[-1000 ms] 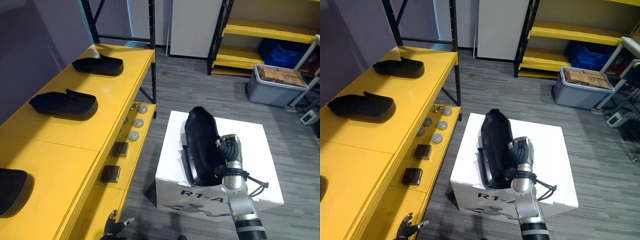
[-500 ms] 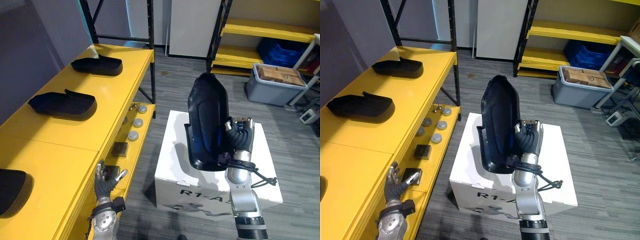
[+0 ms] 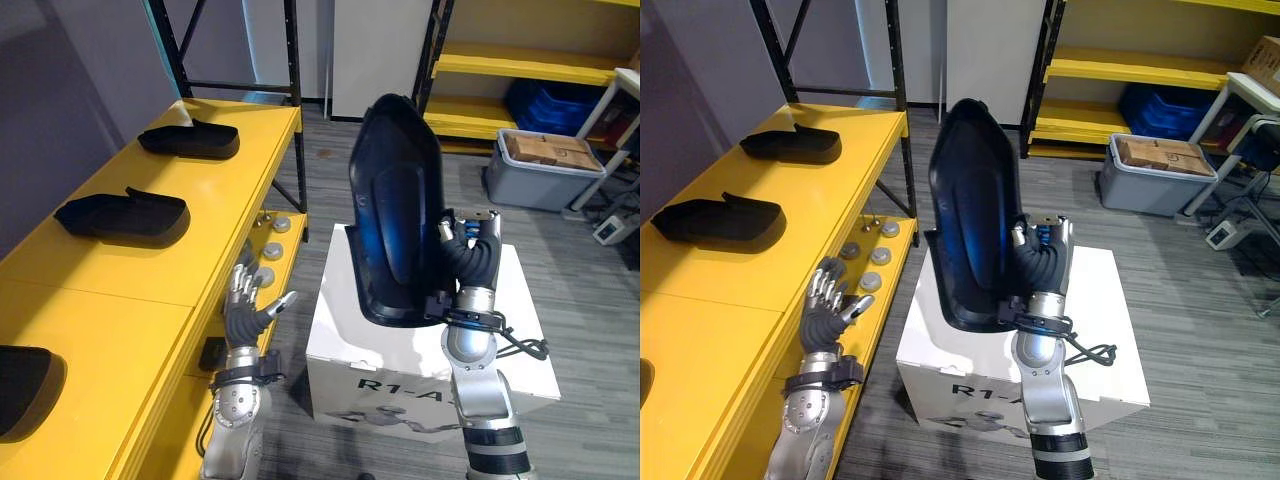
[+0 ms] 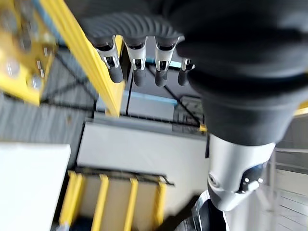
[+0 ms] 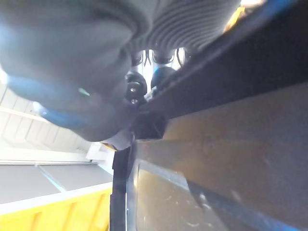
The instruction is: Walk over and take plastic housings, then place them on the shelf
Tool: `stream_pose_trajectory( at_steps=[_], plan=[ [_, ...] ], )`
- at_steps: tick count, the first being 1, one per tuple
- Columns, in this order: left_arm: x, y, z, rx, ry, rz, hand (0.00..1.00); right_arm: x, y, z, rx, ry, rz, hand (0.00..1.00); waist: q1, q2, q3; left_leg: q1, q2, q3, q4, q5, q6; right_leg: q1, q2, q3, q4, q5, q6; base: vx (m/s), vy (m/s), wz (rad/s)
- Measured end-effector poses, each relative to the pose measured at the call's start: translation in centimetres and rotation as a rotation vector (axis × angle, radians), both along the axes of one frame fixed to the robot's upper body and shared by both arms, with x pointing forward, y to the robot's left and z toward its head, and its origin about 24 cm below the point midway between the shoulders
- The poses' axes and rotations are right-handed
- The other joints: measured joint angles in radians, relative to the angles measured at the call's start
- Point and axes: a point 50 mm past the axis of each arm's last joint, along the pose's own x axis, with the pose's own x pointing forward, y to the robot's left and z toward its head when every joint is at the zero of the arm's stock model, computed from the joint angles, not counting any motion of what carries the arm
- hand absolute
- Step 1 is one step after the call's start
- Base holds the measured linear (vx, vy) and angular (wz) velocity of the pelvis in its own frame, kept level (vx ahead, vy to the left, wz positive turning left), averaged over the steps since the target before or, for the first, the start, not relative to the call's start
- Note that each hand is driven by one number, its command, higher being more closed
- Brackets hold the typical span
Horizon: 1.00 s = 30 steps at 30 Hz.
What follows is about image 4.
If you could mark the white box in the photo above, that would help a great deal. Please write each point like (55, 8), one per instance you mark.
(31, 187)

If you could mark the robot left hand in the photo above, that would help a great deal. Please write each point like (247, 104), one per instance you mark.
(235, 60)

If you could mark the grey shelf board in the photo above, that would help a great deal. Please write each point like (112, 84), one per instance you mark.
(142, 146)

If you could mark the yellow shelf beam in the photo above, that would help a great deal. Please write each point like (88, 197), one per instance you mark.
(302, 108)

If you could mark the yellow bolted shelf bracket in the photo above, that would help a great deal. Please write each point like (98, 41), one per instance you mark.
(21, 48)

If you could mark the yellow shelf upright post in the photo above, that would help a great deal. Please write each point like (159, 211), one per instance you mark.
(96, 67)

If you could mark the robot leg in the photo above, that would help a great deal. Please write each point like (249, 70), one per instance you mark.
(207, 216)

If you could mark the yellow slatted rack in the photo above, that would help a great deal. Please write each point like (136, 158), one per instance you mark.
(103, 204)

